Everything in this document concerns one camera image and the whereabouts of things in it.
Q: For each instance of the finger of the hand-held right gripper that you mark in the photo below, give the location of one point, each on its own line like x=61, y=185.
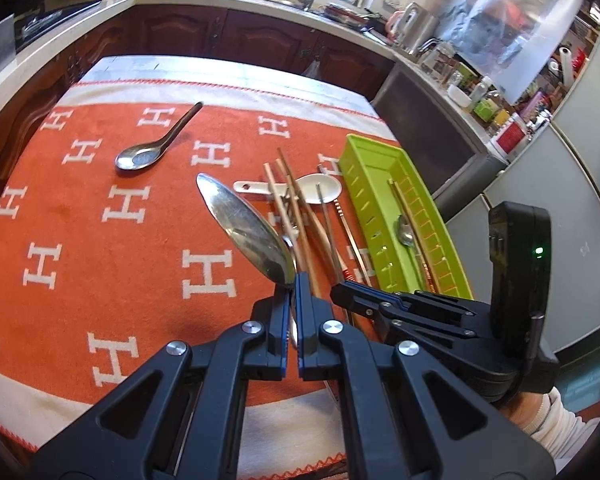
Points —
x=430, y=332
x=370, y=297

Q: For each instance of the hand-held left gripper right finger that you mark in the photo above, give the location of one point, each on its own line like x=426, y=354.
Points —
x=312, y=340

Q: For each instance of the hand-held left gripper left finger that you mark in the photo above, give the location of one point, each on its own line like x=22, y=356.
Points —
x=279, y=330

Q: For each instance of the medium metal spoon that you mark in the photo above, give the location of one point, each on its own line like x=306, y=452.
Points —
x=406, y=232

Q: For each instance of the pile of mixed chopsticks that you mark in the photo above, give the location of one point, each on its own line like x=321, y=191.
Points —
x=303, y=240

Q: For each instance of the green plastic tray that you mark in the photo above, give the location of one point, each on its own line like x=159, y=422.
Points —
x=385, y=205

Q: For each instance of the spiral metal chopstick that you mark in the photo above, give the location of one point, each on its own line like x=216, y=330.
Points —
x=339, y=207

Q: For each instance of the large metal spoon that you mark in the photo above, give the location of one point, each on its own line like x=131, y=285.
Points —
x=245, y=230

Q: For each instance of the white ceramic spoon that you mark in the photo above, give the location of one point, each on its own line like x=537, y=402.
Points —
x=320, y=187

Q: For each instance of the person's right forearm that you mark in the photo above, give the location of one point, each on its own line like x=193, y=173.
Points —
x=560, y=425

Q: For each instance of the grey refrigerator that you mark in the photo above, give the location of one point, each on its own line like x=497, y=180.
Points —
x=580, y=200

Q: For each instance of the red label box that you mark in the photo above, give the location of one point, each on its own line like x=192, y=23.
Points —
x=510, y=137

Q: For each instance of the green label bottle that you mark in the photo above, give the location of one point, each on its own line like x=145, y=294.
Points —
x=486, y=109

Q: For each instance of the frosted door cabinet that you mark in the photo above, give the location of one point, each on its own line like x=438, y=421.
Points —
x=430, y=125

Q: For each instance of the white plastic bottle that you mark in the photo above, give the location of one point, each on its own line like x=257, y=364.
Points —
x=481, y=89

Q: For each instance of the white bowl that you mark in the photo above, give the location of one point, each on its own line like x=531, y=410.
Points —
x=459, y=94

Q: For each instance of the orange printed blanket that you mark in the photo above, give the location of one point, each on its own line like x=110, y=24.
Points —
x=80, y=240

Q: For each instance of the paper towel roll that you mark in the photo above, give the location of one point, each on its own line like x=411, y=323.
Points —
x=565, y=62

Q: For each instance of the hanging plastic bag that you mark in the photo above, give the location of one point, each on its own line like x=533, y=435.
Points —
x=314, y=67

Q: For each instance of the large glass jar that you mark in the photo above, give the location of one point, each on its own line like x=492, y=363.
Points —
x=437, y=60

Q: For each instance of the clear plastic sheet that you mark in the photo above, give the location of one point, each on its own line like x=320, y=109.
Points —
x=520, y=25

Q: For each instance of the steel electric kettle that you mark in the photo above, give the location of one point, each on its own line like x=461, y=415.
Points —
x=420, y=27

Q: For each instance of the stack of pans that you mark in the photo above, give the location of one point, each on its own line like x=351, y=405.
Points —
x=350, y=14

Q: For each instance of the brown wooden base cabinets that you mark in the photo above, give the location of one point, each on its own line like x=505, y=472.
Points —
x=260, y=35

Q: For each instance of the gas stove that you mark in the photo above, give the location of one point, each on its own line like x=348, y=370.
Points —
x=50, y=17

